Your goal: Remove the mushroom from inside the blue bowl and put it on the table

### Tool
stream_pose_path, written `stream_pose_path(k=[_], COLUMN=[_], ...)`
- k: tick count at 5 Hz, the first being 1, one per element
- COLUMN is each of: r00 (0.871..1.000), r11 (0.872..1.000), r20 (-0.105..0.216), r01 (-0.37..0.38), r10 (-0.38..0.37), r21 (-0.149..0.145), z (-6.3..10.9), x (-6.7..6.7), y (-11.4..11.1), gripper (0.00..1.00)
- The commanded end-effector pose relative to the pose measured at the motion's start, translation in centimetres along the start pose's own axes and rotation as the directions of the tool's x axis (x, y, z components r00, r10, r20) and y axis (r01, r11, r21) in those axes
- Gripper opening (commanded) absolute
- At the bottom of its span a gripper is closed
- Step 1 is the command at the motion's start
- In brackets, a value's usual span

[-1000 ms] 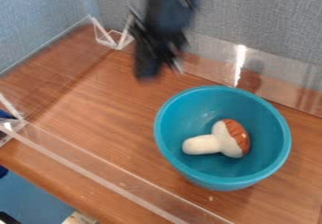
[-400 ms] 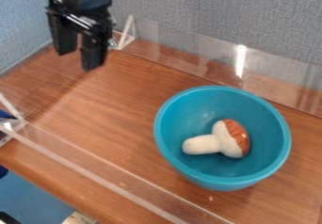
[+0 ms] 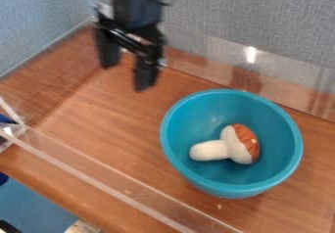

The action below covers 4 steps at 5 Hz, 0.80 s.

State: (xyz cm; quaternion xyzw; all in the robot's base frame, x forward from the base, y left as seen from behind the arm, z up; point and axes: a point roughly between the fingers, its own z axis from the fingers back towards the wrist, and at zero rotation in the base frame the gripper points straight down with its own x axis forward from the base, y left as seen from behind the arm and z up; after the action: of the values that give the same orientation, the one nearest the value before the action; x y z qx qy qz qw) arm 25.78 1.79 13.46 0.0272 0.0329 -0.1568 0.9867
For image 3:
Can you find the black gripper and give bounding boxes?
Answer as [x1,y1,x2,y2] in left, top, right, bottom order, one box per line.
[95,0,167,92]

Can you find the white brown toy mushroom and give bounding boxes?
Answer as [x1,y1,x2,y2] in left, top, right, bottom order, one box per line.
[190,123,261,164]

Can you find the blue plastic bowl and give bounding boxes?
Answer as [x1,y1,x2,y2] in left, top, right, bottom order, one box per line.
[161,89,304,199]

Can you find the clear acrylic back barrier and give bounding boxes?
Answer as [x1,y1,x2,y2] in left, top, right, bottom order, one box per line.
[94,15,335,123]

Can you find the clear acrylic front barrier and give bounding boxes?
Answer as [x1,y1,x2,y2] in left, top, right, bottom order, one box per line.
[0,97,243,233]

